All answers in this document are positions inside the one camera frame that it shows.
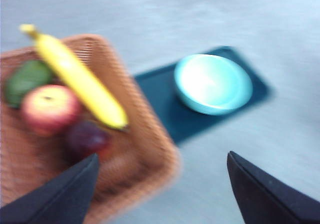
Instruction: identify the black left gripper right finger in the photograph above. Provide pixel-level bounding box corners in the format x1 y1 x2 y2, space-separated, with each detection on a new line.
226 151 320 224

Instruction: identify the dark rectangular tray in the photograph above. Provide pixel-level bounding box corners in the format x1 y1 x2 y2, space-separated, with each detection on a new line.
133 45 275 147

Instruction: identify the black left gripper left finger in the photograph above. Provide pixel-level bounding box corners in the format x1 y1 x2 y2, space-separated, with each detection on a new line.
0 153 100 224

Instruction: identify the green avocado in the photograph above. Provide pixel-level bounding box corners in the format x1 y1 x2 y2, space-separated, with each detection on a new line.
4 60 55 109

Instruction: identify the yellow banana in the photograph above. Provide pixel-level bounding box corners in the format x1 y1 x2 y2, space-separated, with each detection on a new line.
19 23 130 131

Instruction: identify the dark red plum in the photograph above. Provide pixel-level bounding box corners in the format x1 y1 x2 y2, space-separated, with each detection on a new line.
63 121 112 164

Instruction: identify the brown wicker basket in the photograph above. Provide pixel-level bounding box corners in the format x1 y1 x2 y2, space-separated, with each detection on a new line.
0 33 182 224

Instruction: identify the teal ribbed bowl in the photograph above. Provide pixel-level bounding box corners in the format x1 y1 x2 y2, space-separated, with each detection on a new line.
174 53 254 116

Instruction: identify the red yellow apple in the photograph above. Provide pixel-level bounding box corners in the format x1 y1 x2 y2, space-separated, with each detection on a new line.
20 84 83 137

